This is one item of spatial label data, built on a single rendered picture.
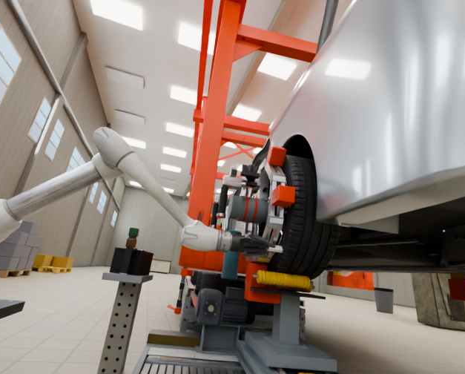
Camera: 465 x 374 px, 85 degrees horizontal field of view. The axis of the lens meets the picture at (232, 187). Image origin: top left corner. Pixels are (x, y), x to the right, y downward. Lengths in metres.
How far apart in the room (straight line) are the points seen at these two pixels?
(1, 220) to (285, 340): 1.32
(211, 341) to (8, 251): 4.83
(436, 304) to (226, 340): 5.36
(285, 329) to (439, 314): 5.46
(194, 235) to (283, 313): 0.59
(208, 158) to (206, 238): 0.97
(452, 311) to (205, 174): 5.86
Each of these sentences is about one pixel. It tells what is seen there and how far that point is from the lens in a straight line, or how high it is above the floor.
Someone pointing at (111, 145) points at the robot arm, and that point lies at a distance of 1.18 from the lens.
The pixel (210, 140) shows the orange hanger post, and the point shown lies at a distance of 2.00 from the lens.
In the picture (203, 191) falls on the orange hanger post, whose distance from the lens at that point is 1.84.
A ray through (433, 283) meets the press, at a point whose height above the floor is 0.79.
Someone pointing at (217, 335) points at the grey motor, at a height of 0.15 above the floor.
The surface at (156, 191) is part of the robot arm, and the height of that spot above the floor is 0.81.
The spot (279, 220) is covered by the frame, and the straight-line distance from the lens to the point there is 1.15.
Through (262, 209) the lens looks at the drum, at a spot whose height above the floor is 0.84.
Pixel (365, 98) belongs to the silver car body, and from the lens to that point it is 0.97.
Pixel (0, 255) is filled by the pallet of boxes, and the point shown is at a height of 0.35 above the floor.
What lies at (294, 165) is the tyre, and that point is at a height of 1.02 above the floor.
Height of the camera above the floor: 0.51
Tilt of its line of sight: 19 degrees up
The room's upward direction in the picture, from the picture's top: 7 degrees clockwise
